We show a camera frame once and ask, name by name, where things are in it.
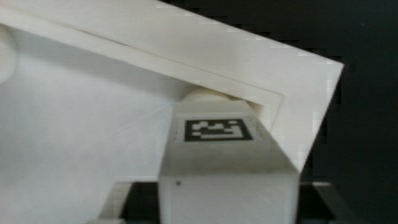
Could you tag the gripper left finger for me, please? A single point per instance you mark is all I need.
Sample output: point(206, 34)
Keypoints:
point(131, 206)

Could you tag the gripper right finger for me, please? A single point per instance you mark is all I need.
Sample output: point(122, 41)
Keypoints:
point(321, 206)

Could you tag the white square table top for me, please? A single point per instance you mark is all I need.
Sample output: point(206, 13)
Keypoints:
point(103, 59)

